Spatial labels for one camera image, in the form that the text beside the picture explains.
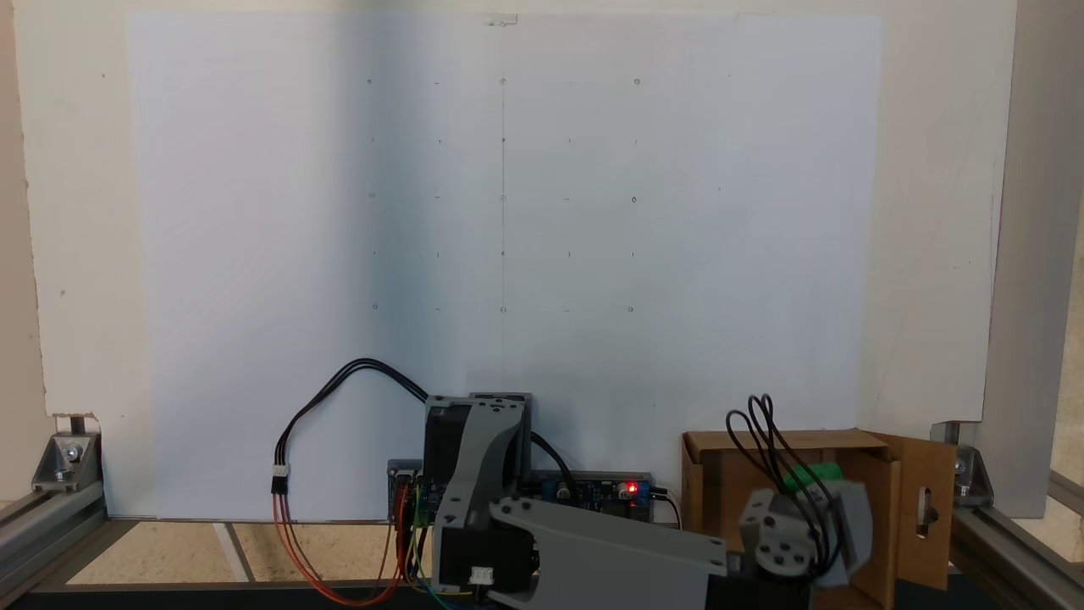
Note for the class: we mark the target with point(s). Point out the aluminium frame extrusion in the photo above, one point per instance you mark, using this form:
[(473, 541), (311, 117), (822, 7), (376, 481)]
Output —
[(1008, 551), (42, 529)]

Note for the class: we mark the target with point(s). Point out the metal corner bracket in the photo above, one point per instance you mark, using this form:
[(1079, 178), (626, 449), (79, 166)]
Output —
[(974, 479), (63, 462)]

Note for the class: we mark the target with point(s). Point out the clear tape piece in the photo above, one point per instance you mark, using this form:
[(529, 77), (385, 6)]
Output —
[(501, 19)]

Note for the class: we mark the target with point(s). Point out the blue circuit board, red LED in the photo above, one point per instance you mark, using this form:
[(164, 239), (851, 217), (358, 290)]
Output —
[(593, 491)]

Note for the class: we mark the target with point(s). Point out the circuit board with red connectors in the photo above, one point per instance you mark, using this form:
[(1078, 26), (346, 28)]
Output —
[(402, 474)]

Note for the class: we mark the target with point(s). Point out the grey printed robot arm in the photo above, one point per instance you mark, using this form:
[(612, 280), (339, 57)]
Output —
[(610, 551)]

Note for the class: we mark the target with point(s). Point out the green dice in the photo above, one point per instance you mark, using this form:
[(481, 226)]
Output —
[(813, 476)]

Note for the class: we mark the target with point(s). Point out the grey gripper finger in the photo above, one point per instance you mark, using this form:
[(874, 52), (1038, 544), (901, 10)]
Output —
[(854, 534)]

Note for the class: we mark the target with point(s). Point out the grey upright beam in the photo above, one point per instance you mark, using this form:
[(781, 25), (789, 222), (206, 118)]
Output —
[(1033, 254)]

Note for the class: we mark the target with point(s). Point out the brown cardboard box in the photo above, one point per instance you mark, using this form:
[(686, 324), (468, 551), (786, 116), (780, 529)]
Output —
[(915, 508)]

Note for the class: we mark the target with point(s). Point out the large white paper sheet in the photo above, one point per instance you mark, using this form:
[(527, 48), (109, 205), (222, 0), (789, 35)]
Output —
[(254, 169)]

